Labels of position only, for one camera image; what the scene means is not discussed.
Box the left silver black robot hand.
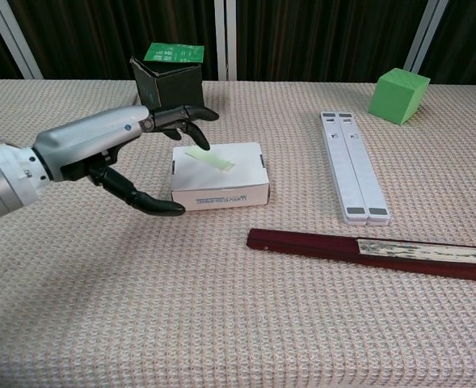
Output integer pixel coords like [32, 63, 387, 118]
[32, 103, 221, 218]

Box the pale green paper strip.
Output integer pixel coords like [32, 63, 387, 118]
[183, 145, 238, 173]

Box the dark open box green lid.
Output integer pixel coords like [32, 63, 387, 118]
[128, 42, 205, 111]

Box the white cardboard box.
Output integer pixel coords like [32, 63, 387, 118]
[170, 141, 271, 212]

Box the white window pillar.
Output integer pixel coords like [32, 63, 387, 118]
[403, 0, 449, 76]
[0, 0, 44, 80]
[214, 0, 238, 81]

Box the beige waffle tablecloth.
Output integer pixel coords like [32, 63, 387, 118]
[0, 78, 476, 388]

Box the dark red folding fan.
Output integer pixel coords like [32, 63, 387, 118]
[246, 228, 476, 284]

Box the white folded bar stand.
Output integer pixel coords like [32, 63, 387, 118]
[319, 111, 391, 226]

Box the green foam cube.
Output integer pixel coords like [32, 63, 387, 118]
[368, 67, 432, 126]

